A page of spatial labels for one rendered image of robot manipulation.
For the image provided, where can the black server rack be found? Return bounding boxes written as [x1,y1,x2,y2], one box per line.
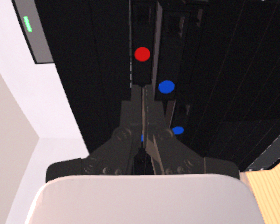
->
[34,0,280,173]

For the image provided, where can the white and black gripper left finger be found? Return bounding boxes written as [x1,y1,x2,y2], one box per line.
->
[45,85,142,184]

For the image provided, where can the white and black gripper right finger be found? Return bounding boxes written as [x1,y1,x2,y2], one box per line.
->
[142,85,240,180]

